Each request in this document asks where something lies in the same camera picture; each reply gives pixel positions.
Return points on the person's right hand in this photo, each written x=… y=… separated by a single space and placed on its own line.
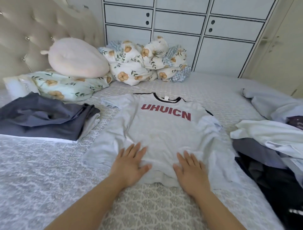
x=191 y=174

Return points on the person's left hand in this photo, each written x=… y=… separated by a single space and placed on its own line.
x=128 y=167

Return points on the white garment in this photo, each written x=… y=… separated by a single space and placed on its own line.
x=91 y=128

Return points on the bed with grey patterned sheet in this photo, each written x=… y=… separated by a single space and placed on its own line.
x=47 y=180

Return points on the white printed t-shirt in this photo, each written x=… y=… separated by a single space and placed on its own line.
x=270 y=135

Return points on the light blue hooded jacket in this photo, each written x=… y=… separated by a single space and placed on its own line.
x=270 y=102

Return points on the dark purple patterned garment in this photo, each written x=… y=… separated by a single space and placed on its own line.
x=296 y=122

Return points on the person's right forearm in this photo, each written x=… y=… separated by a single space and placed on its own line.
x=218 y=213

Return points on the person's left forearm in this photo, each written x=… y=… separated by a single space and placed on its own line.
x=90 y=208

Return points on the floral pillow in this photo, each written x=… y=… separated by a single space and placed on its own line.
x=66 y=86

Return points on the floral bunched quilt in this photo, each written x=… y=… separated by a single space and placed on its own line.
x=182 y=71

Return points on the pink plush pillow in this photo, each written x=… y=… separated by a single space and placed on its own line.
x=78 y=58

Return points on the white wardrobe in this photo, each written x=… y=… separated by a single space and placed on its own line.
x=222 y=42

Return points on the white packet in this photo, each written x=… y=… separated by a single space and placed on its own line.
x=19 y=86

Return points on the white door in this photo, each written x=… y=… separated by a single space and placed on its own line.
x=284 y=52

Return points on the beige tufted headboard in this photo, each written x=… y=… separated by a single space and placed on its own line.
x=33 y=28

